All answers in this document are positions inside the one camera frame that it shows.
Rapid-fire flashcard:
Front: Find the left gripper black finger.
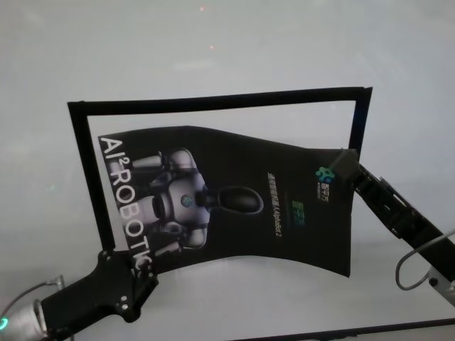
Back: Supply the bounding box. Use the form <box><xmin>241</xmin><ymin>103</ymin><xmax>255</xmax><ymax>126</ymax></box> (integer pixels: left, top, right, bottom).
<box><xmin>133</xmin><ymin>264</ymin><xmax>159</xmax><ymax>306</ymax></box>

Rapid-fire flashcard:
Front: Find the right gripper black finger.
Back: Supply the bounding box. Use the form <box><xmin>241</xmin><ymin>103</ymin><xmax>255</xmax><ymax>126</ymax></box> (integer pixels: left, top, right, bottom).
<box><xmin>328</xmin><ymin>148</ymin><xmax>360</xmax><ymax>183</ymax></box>

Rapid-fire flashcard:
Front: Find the grey right gripper cable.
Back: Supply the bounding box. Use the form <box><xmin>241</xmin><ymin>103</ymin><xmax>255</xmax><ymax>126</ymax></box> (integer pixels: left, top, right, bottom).
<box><xmin>394</xmin><ymin>229</ymin><xmax>455</xmax><ymax>291</ymax></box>

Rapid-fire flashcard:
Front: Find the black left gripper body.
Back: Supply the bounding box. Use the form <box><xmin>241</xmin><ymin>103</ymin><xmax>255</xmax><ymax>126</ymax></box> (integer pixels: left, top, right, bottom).
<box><xmin>38</xmin><ymin>248</ymin><xmax>144</xmax><ymax>335</ymax></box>

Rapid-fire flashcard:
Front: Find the black robot print poster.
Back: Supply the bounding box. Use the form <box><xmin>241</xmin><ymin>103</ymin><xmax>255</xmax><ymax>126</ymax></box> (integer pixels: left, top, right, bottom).
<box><xmin>96</xmin><ymin>124</ymin><xmax>357</xmax><ymax>280</ymax></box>

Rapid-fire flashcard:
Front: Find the black tape frame outline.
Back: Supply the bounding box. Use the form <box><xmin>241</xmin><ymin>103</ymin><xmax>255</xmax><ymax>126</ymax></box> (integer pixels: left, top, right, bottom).
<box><xmin>66</xmin><ymin>85</ymin><xmax>373</xmax><ymax>250</ymax></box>

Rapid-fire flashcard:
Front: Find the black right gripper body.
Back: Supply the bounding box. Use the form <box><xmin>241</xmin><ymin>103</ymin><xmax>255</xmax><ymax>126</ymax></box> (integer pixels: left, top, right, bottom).
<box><xmin>350</xmin><ymin>161</ymin><xmax>455</xmax><ymax>281</ymax></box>

